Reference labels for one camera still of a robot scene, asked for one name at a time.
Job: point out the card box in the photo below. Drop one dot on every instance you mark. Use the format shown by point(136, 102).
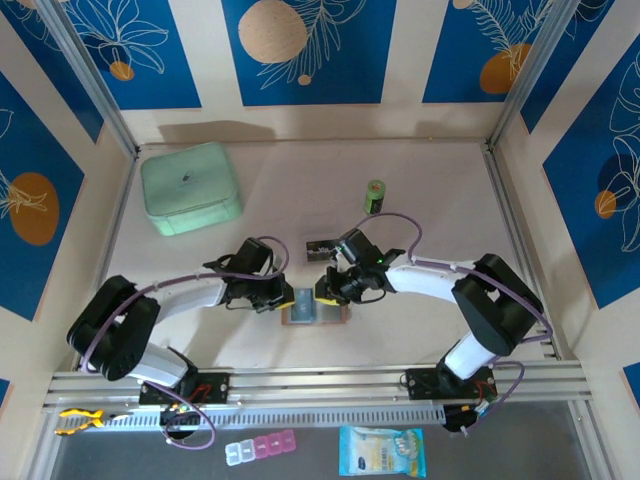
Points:
point(332, 316)

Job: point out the grey metal shelf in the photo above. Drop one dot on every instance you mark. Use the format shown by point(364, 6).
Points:
point(125, 460)

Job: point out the blue credit card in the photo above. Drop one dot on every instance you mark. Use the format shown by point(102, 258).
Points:
point(303, 311)

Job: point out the pink white pill organizer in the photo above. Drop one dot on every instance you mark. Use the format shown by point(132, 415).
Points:
point(260, 446)

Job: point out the aluminium frame post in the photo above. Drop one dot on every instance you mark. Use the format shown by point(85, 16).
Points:
point(529, 75)
point(91, 75)

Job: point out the mint green zip case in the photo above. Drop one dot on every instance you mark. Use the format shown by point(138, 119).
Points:
point(187, 185)

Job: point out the blue wet wipes packet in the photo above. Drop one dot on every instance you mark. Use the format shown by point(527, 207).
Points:
point(382, 450)

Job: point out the black VIP card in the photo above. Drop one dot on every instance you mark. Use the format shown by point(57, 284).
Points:
point(317, 252)

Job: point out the aluminium front rail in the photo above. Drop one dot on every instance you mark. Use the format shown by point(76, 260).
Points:
point(320, 385)

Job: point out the green cylindrical battery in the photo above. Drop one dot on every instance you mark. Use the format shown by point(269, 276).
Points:
point(374, 197)

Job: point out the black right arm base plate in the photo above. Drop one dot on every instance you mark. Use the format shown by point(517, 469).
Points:
point(420, 382)

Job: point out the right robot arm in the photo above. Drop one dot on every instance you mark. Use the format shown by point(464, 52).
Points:
point(425, 282)

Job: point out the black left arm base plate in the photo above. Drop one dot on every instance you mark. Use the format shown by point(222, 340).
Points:
point(215, 387)

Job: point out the aluminium side rail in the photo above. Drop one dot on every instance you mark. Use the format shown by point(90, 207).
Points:
point(111, 250)
point(526, 250)

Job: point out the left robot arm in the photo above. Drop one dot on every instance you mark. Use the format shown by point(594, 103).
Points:
point(190, 297)

